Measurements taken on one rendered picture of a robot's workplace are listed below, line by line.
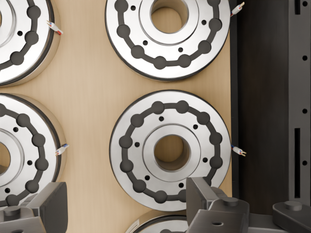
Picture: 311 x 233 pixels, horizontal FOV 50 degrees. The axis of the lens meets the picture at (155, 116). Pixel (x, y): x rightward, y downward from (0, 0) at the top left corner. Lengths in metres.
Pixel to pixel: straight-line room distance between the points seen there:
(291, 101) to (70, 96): 0.19
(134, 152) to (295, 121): 0.13
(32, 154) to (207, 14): 0.18
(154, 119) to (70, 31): 0.11
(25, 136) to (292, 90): 0.20
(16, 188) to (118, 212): 0.09
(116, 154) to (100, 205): 0.06
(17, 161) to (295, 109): 0.21
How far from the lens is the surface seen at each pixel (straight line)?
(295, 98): 0.23
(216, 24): 0.29
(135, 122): 0.28
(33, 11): 0.29
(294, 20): 0.23
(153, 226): 0.29
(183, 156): 0.30
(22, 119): 0.29
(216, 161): 0.29
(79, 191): 0.32
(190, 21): 0.28
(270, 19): 0.25
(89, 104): 0.31
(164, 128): 0.27
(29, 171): 0.29
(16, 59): 0.29
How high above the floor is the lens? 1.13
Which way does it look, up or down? 85 degrees down
